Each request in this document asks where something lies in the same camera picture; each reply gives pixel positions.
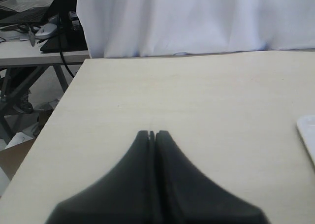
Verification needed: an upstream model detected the white backdrop curtain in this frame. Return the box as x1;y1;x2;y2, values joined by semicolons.
76;0;315;58

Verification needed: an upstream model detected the black sneaker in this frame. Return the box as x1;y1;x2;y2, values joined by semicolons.
13;90;33;114

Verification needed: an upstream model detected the black laptop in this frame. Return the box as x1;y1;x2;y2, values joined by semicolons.
0;5;49;26

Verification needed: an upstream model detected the cardboard box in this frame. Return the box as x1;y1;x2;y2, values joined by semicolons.
0;132;35;181

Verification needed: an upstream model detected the grey side desk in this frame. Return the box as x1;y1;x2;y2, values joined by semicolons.
0;39;90;141

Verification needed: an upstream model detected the white plastic tray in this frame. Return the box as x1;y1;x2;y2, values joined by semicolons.
297;115;315;166

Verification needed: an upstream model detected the grey computer mouse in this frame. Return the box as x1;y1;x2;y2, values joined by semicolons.
35;23;57;39

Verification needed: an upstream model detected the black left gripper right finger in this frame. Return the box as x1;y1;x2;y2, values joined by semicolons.
155;130;270;224

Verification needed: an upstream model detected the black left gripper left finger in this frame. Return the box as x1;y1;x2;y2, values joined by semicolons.
46;131;156;224

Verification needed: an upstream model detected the black monitor stand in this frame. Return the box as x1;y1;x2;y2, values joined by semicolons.
40;0;87;53

